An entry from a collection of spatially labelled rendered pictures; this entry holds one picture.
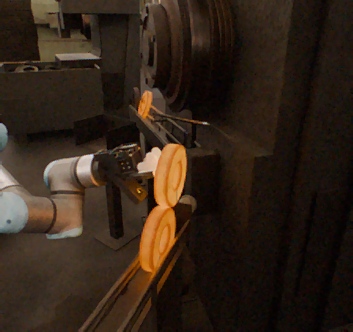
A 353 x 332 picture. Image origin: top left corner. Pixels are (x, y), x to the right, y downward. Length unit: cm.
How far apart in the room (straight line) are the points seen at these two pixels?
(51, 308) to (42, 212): 92
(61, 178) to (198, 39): 56
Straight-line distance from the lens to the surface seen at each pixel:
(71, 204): 90
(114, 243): 196
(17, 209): 80
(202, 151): 108
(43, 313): 169
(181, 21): 104
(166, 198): 74
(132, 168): 80
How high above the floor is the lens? 120
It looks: 24 degrees down
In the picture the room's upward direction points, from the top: straight up
